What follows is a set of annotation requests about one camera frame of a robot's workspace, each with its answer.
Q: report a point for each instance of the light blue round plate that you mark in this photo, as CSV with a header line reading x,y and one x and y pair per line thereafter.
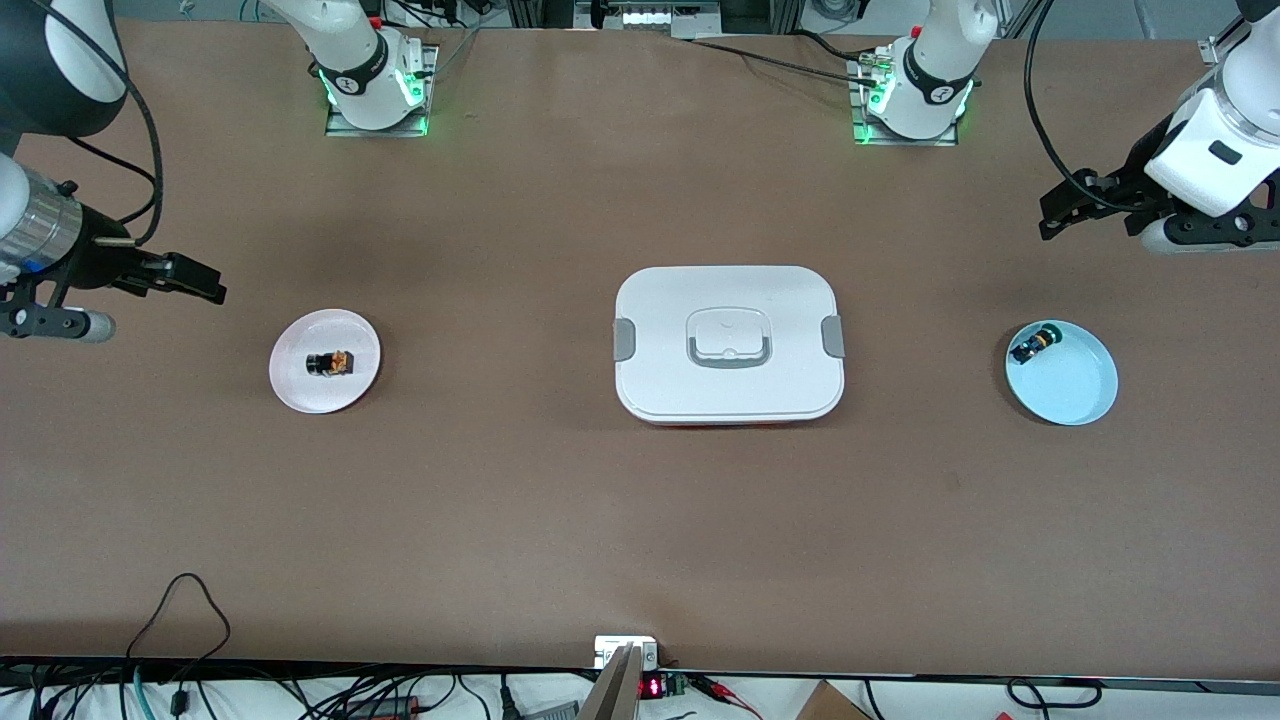
x,y
1075,380

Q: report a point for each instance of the pink round plate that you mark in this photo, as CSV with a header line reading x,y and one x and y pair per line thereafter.
x,y
325,395

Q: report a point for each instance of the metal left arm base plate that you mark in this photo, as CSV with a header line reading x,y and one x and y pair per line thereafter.
x,y
905,142

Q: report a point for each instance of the brown cardboard piece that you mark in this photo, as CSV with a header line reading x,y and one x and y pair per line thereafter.
x,y
828,705

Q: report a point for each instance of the black power adapter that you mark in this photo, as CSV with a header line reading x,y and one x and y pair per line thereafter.
x,y
385,707

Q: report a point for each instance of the orange push-button switch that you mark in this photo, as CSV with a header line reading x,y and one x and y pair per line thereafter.
x,y
330,364

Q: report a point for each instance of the red digit display module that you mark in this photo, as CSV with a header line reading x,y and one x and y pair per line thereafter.
x,y
652,687

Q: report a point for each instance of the green push-button switch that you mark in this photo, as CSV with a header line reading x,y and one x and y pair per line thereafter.
x,y
1035,344

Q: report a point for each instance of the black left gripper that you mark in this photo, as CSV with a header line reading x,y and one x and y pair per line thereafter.
x,y
1139,186

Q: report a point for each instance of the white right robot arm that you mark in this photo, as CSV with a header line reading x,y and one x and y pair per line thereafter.
x,y
355,60

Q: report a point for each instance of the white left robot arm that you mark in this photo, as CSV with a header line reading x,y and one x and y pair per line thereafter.
x,y
935,70

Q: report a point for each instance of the metal rack frame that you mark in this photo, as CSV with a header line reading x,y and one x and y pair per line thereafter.
x,y
650,18

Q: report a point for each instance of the aluminium corner rail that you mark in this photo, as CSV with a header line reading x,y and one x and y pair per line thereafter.
x,y
1215,50

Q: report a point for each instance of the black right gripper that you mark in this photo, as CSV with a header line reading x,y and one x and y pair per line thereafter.
x,y
97,262

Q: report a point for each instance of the small white electronic box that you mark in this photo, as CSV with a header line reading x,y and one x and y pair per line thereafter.
x,y
610,650

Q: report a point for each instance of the grey metal bar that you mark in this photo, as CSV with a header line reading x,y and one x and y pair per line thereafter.
x,y
615,695

